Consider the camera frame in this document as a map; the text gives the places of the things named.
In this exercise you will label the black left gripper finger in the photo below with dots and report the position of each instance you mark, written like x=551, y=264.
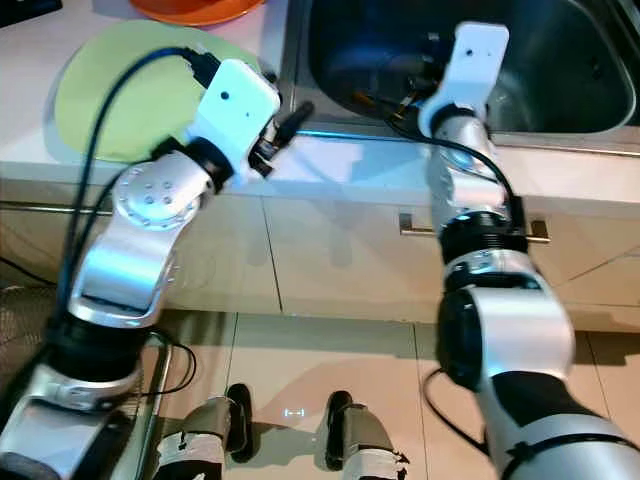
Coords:
x=295, y=120

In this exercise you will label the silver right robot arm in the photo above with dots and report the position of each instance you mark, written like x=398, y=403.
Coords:
x=460, y=170

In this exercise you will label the stainless steel sink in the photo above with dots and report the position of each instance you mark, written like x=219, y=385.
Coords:
x=560, y=60

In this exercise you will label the orange plate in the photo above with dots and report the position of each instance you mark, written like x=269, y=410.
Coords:
x=195, y=10

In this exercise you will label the green plate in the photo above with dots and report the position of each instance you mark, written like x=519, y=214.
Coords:
x=100, y=100

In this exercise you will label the black power device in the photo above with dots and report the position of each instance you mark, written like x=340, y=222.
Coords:
x=25, y=8

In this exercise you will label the beige corner cabinet front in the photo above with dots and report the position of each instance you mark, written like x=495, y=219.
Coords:
x=610, y=290

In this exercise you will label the robot left leg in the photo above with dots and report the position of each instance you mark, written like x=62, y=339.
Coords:
x=205, y=440

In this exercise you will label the metal grille floor fan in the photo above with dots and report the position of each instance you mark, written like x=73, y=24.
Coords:
x=20, y=330

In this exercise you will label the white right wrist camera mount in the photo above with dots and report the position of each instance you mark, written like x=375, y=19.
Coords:
x=480, y=55

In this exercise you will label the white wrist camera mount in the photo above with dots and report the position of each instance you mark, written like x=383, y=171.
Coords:
x=240, y=105
x=480, y=55

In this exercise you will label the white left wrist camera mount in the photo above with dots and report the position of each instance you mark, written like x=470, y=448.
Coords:
x=240, y=105

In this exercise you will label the chrome tube frame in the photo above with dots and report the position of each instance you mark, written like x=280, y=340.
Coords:
x=157, y=400

